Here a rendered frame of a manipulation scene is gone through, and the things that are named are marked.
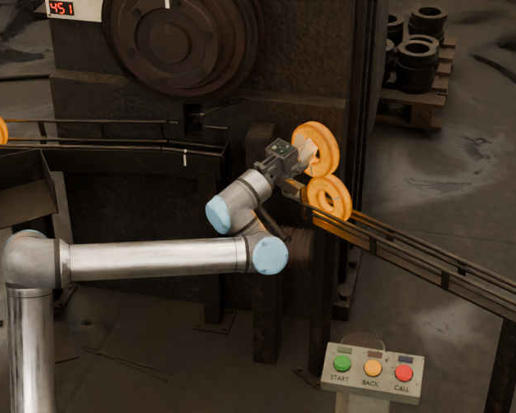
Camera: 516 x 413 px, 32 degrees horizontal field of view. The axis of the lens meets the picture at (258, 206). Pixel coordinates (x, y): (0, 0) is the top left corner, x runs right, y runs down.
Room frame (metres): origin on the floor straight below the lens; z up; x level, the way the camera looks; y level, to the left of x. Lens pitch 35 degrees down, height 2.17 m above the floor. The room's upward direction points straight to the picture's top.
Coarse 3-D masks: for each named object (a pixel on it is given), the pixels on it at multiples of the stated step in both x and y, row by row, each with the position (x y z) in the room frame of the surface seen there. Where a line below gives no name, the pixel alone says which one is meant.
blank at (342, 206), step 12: (312, 180) 2.17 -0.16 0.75; (324, 180) 2.13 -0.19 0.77; (336, 180) 2.13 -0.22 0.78; (312, 192) 2.17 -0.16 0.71; (324, 192) 2.17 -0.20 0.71; (336, 192) 2.10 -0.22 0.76; (348, 192) 2.11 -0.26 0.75; (312, 204) 2.17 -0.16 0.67; (324, 204) 2.15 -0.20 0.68; (336, 204) 2.10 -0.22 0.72; (348, 204) 2.09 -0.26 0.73; (324, 216) 2.13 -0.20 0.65; (348, 216) 2.09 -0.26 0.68
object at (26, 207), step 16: (0, 160) 2.35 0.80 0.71; (16, 160) 2.37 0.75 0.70; (32, 160) 2.39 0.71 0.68; (0, 176) 2.35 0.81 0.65; (16, 176) 2.37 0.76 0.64; (32, 176) 2.39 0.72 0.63; (48, 176) 2.29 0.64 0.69; (0, 192) 2.34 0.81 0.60; (16, 192) 2.33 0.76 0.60; (32, 192) 2.33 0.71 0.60; (48, 192) 2.32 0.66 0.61; (0, 208) 2.25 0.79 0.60; (16, 208) 2.25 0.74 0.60; (32, 208) 2.24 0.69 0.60; (48, 208) 2.24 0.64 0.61; (0, 224) 2.17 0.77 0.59; (16, 224) 2.17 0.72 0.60; (64, 320) 2.39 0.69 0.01; (64, 336) 2.31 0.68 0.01; (64, 352) 2.23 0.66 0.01
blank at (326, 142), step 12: (300, 132) 2.11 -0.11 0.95; (312, 132) 2.08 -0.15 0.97; (324, 132) 2.06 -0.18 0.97; (324, 144) 2.04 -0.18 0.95; (336, 144) 2.05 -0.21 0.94; (324, 156) 2.04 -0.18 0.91; (336, 156) 2.03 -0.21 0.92; (312, 168) 2.07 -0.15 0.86; (324, 168) 2.04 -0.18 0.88; (336, 168) 2.04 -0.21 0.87
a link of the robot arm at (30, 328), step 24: (24, 288) 1.65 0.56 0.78; (24, 312) 1.63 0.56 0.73; (48, 312) 1.65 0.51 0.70; (24, 336) 1.60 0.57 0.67; (48, 336) 1.62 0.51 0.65; (24, 360) 1.57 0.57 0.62; (48, 360) 1.59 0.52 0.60; (24, 384) 1.54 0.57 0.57; (48, 384) 1.56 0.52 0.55; (24, 408) 1.52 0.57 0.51; (48, 408) 1.53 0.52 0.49
